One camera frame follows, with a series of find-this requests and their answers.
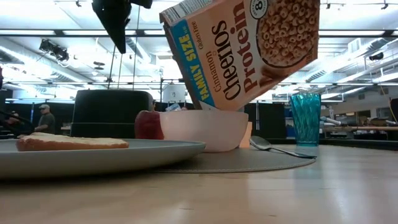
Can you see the pink translucent bowl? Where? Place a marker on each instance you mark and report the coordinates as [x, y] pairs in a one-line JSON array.
[[202, 130]]

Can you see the white cylindrical tank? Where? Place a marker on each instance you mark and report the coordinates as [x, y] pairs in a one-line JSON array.
[[174, 93]]

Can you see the thin black pole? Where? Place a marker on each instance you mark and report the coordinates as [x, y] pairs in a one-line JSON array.
[[136, 46], [111, 68]]

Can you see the silver metal spoon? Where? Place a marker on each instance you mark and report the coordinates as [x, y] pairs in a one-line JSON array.
[[260, 143]]

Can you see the grey round plate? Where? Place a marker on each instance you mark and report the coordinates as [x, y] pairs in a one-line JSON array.
[[93, 160]]

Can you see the black toaster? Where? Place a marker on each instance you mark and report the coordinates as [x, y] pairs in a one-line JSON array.
[[109, 115]]

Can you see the orange cereal box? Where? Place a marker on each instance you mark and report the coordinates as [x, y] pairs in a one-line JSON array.
[[236, 56]]

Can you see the black aluminium frame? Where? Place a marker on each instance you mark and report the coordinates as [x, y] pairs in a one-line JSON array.
[[357, 142]]

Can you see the teal plastic cup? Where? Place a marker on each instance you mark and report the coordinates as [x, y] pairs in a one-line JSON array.
[[306, 121]]

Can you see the wooden workbench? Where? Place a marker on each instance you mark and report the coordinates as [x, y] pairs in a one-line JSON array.
[[357, 128]]

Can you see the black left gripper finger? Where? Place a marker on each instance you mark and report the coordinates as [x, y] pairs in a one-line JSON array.
[[113, 21]]

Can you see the black ceiling spotlights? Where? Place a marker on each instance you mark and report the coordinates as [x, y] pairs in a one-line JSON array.
[[56, 51]]

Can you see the grey round placemat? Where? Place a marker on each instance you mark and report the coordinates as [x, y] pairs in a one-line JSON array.
[[236, 161]]

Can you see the person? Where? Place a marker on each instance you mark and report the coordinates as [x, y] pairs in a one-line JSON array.
[[12, 119], [46, 121]]

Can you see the red apple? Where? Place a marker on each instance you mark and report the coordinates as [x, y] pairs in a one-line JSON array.
[[147, 124]]

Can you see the bagel half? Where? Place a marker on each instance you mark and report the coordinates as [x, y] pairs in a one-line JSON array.
[[71, 143]]

